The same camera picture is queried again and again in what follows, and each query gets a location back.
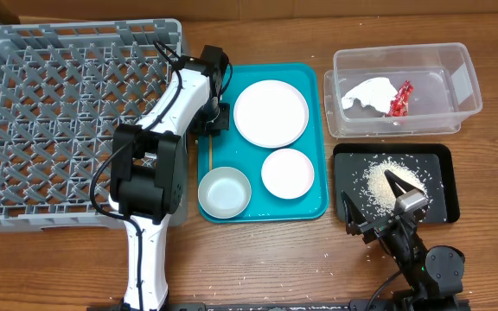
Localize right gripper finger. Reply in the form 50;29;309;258
341;191;367;236
384;170;422;199

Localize pile of rice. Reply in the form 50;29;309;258
349;153;446;222

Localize large white plate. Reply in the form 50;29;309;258
233;79;310;149

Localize grey metal bowl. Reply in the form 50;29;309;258
198;167;252;219

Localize red snack wrapper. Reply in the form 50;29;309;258
387;80;414;117

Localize white rice bowl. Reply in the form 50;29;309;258
261;149;315;200

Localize white napkin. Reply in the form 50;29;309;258
341;77;398;115

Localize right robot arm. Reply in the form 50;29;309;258
341;170;471;311

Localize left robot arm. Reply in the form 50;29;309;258
109;41;233;310

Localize black plastic tray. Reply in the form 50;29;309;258
333;143;460;223

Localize teal plastic tray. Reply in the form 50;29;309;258
197;63;329;224

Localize clear plastic bin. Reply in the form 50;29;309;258
323;42;482;138

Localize grey plastic dish rack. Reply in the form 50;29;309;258
0;19;188;232

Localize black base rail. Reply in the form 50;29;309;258
86;298;471;311

